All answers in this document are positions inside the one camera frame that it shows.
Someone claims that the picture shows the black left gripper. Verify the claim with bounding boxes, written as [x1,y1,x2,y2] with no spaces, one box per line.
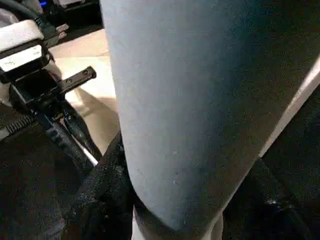
[9,66,103,168]

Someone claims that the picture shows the white plastic table top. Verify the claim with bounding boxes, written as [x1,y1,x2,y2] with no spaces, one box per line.
[47,29,123,168]

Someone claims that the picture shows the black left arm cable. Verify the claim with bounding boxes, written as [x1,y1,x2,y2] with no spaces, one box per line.
[0,0,70,38]

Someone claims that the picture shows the black table mat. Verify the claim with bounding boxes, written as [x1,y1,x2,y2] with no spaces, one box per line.
[47,0,320,240]

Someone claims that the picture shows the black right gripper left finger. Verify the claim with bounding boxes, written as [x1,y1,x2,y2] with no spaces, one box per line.
[61,132,136,240]

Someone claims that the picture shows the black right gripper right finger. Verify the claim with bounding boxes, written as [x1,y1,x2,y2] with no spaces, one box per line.
[222,159,320,240]

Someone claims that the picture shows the white plastic table leg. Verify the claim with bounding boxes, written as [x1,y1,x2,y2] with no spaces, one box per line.
[99,0,320,240]

